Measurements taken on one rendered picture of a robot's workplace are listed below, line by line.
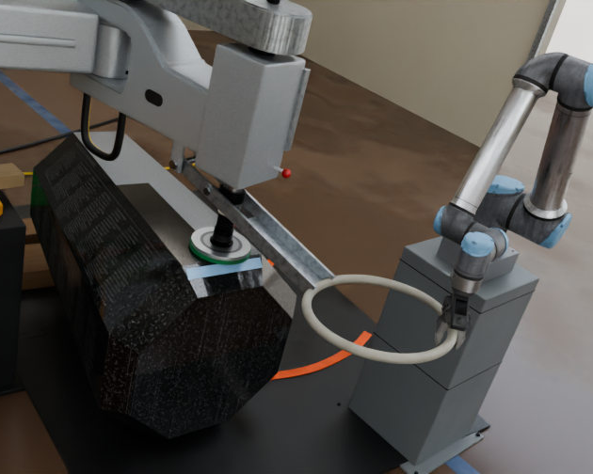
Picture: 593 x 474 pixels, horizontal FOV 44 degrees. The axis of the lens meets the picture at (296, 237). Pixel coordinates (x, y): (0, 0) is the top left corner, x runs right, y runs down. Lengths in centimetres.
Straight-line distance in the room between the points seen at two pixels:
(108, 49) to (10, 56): 33
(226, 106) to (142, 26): 43
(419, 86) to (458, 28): 72
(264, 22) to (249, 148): 39
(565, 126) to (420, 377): 115
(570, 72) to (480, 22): 502
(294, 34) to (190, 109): 45
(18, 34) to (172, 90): 53
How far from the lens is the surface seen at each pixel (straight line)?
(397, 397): 312
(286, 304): 279
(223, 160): 237
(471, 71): 743
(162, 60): 252
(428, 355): 216
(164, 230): 267
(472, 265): 222
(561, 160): 256
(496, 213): 279
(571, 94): 241
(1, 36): 262
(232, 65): 229
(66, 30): 267
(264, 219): 252
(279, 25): 221
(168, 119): 252
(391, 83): 800
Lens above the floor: 209
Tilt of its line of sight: 27 degrees down
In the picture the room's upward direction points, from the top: 15 degrees clockwise
